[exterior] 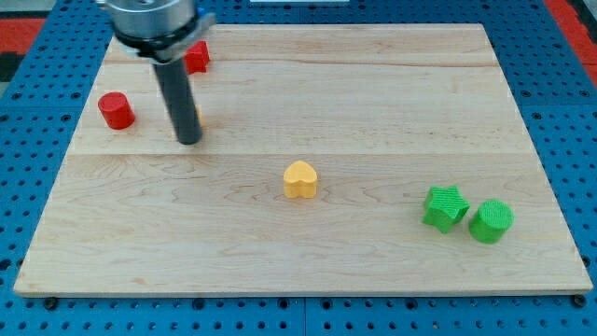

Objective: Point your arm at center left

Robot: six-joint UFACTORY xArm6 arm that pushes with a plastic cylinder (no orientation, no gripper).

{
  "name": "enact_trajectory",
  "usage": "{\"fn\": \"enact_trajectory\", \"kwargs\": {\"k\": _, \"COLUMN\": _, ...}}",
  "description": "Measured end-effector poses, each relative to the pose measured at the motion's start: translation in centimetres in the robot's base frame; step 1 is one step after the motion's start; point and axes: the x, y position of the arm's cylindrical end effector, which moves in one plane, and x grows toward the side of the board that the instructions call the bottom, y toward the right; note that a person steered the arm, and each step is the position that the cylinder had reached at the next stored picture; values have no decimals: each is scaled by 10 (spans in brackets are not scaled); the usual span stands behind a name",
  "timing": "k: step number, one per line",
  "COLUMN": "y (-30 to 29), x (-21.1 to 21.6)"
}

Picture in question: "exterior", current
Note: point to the green star block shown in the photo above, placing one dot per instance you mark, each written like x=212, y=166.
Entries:
x=444, y=207

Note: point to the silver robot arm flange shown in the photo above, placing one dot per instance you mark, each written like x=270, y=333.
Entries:
x=160, y=31

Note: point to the red block behind arm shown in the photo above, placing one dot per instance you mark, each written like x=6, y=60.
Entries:
x=197, y=58

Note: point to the green cylinder block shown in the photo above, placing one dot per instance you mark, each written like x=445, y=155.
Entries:
x=491, y=221

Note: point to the light wooden board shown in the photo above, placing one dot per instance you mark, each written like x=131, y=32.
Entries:
x=381, y=112

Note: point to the red cylinder block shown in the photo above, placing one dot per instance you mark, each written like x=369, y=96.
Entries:
x=116, y=110

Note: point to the yellow block behind rod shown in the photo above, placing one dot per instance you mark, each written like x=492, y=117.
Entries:
x=199, y=115

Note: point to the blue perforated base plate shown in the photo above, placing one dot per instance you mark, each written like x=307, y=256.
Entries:
x=47, y=92

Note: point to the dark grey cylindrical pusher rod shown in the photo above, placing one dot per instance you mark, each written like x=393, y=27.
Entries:
x=178, y=98

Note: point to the yellow heart block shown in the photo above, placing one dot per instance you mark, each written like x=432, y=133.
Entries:
x=300, y=180

